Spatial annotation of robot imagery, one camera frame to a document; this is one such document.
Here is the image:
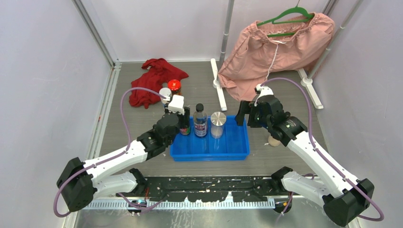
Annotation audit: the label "yellow cap sauce bottle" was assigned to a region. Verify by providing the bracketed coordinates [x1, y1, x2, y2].
[180, 124, 191, 135]

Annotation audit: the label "white lid sago jar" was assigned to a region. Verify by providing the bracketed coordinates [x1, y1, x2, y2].
[159, 87, 172, 104]

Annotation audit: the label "clear bottle black cap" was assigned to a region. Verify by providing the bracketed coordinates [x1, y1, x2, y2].
[193, 103, 208, 137]

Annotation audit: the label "blue plastic divided bin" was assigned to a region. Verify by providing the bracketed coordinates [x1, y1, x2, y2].
[170, 115, 250, 162]

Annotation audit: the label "silver lid grain jar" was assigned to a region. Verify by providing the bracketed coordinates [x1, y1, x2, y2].
[210, 112, 227, 139]

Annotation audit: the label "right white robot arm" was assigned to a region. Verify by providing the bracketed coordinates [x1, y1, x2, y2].
[235, 95, 374, 227]

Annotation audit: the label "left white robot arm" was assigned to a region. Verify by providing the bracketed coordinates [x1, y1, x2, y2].
[54, 107, 190, 212]

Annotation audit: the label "yellow lid grain jar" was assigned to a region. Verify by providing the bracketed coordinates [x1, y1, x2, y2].
[268, 136, 281, 147]

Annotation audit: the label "red lid chili jar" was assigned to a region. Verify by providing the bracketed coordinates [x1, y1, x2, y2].
[167, 79, 182, 95]

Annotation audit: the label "red cloth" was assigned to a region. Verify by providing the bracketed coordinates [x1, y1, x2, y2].
[129, 58, 189, 109]

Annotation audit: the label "pink shorts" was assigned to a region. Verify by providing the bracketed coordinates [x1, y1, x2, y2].
[218, 13, 335, 101]

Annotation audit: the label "green clothes hanger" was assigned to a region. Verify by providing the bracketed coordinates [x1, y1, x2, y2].
[256, 0, 315, 38]

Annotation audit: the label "white clothes rack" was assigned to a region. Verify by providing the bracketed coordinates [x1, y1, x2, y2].
[211, 0, 362, 111]

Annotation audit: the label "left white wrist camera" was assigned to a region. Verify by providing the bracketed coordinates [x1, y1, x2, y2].
[163, 95, 185, 115]

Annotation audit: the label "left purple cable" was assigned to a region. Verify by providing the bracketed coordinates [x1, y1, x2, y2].
[53, 87, 172, 219]

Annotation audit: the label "purple cable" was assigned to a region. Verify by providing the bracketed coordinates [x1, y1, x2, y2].
[256, 77, 385, 222]
[53, 87, 172, 219]

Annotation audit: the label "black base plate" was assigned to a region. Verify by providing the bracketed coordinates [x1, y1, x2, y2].
[116, 175, 303, 204]

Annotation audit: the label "white slotted cable duct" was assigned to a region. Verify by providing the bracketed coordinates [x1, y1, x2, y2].
[84, 197, 275, 210]

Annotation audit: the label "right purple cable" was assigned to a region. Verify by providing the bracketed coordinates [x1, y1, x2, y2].
[256, 77, 385, 222]

